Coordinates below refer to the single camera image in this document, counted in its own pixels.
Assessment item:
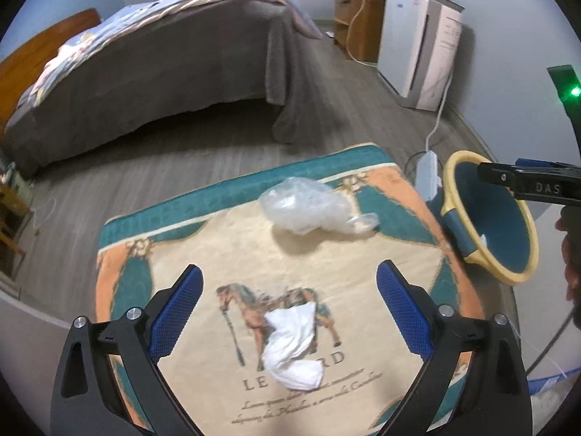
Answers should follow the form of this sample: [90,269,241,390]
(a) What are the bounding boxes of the bed with brown cover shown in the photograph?
[1,0,311,176]

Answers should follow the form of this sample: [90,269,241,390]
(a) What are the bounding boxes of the wooden nightstand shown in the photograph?
[1,161,33,274]

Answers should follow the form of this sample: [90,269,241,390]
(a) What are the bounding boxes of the white air purifier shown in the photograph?
[377,0,464,111]

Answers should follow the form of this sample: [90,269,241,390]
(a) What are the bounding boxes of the yellow teal trash bin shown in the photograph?
[430,151,540,286]

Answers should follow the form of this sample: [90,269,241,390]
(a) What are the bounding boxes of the white power cable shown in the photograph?
[423,65,455,156]

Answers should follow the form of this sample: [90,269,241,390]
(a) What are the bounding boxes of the white power strip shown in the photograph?
[415,151,440,203]

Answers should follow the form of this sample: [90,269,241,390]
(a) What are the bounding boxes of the clear plastic wrap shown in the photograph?
[258,177,379,235]

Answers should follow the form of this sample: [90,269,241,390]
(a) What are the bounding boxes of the wooden headboard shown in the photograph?
[0,8,101,133]

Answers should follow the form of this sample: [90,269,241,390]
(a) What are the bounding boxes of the white tissue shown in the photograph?
[261,301,324,392]

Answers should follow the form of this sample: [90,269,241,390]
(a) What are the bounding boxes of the wooden cabinet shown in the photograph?
[334,0,385,64]

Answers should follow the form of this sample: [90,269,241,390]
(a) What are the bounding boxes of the teal orange patterned rug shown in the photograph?
[96,144,484,435]

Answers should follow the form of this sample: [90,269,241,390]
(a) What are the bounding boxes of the person's right hand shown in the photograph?
[556,206,580,301]

